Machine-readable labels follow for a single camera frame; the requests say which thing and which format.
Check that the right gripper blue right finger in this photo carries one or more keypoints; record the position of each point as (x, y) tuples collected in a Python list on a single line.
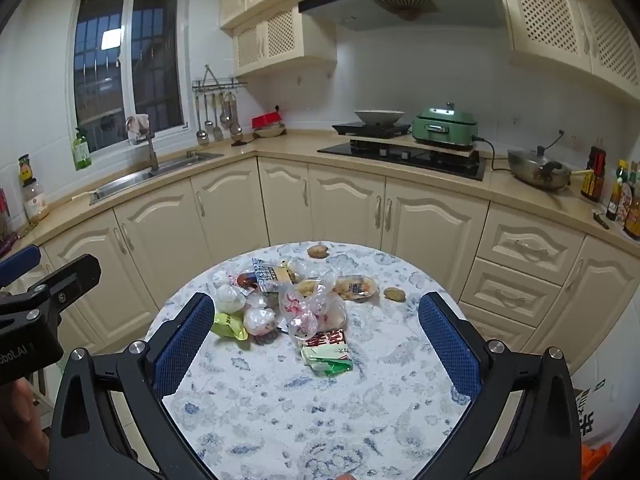
[(456, 342)]

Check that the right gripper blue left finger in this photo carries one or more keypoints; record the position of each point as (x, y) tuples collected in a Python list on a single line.
[(174, 345)]

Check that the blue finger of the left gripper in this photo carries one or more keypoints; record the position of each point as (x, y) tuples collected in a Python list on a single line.
[(60, 289), (18, 264)]

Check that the green yellow wrapper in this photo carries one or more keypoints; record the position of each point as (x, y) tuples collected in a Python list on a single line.
[(229, 326)]

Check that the white round ball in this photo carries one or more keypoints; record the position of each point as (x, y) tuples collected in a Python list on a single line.
[(228, 300)]

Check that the pink white ball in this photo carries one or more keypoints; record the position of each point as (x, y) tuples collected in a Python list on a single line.
[(260, 321)]

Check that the brown bun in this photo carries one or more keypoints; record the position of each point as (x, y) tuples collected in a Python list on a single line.
[(318, 251), (394, 294)]

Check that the blue brown snack wrapper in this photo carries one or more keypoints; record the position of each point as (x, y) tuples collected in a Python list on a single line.
[(263, 275)]

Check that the long clear snack package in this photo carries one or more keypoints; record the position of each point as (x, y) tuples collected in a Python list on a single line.
[(348, 287)]

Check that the red white green wrapper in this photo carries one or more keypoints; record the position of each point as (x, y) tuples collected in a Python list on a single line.
[(327, 353)]

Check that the clear plastic bag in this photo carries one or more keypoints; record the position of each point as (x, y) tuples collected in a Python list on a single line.
[(312, 307)]

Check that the lower kitchen cabinets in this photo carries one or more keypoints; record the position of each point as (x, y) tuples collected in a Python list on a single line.
[(534, 269)]

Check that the person's left hand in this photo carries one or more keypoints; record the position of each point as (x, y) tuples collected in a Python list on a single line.
[(20, 417)]

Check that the jar with yellow lid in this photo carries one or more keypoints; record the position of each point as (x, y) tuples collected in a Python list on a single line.
[(34, 198)]

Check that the round table with floral cloth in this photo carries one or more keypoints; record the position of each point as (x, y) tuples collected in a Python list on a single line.
[(258, 411)]

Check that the steel sink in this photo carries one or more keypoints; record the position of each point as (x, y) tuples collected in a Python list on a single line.
[(130, 180)]

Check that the green dish soap bottle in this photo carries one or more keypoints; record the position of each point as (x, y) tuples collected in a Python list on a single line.
[(81, 150)]

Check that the white rice bag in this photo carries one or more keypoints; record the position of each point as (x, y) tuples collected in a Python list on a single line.
[(598, 413)]

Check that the orange plastic bag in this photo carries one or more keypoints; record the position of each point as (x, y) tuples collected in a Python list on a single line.
[(593, 458)]

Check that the black gas stove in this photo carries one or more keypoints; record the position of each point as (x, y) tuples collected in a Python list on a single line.
[(466, 166)]

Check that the steel wok pan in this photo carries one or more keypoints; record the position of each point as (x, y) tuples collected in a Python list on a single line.
[(536, 169)]

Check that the condiment bottles group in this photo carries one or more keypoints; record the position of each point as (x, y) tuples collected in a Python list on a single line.
[(622, 195)]

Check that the green electric cooker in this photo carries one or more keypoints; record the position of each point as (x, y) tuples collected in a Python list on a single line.
[(445, 126)]

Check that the hanging utensil rack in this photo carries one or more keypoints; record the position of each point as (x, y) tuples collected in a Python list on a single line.
[(216, 108)]

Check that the red lidded bowl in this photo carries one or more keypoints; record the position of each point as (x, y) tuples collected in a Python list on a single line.
[(268, 125)]

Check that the white bowl on induction plate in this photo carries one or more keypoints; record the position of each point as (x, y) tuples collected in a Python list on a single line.
[(376, 124)]

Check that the window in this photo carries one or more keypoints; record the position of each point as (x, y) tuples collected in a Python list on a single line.
[(125, 61)]

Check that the upper left cabinets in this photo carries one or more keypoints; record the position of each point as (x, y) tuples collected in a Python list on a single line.
[(270, 34)]

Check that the upper right cabinets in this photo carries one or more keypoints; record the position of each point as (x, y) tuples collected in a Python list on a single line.
[(589, 37)]

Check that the range hood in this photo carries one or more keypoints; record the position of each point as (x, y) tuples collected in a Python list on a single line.
[(359, 15)]

